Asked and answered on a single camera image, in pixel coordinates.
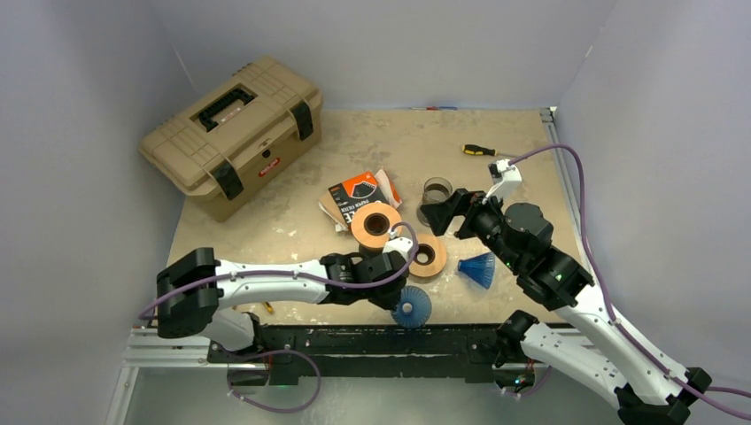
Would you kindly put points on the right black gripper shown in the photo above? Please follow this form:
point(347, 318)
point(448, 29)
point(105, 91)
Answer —
point(441, 214)

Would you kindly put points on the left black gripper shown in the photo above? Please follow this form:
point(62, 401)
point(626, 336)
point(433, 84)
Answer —
point(389, 302)

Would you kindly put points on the wooden dripper stand black base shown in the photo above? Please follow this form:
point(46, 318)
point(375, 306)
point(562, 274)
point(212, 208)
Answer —
point(371, 226)

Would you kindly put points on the blue ribbed dripper cone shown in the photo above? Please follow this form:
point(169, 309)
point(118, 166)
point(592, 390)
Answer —
point(413, 308)

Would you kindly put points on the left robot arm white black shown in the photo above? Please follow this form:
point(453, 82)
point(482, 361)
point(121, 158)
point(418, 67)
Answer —
point(198, 294)

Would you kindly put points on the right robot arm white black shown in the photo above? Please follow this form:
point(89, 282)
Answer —
point(617, 362)

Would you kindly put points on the coffee paper filter box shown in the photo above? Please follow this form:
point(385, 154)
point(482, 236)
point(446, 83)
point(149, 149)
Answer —
point(368, 187)

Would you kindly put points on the glass carafe with collar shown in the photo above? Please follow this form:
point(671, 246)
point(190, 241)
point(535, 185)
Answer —
point(434, 190)

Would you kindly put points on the yellow black screwdriver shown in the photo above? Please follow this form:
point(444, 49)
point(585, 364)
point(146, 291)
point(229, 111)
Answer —
point(476, 150)

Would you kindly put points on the stack of paper filters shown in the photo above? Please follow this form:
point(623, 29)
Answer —
point(327, 204)

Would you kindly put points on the tan plastic toolbox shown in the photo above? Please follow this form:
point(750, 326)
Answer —
point(224, 148)

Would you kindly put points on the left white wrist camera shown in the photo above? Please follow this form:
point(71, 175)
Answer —
point(400, 245)

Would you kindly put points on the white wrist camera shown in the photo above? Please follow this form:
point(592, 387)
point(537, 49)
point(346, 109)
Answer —
point(400, 245)
point(506, 179)

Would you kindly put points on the wooden ring dripper holder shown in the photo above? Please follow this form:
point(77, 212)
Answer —
point(431, 257)

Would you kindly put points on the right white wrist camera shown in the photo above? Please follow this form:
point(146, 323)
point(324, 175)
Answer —
point(506, 179)

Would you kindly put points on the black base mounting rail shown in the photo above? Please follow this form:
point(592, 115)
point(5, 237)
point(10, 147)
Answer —
point(473, 353)

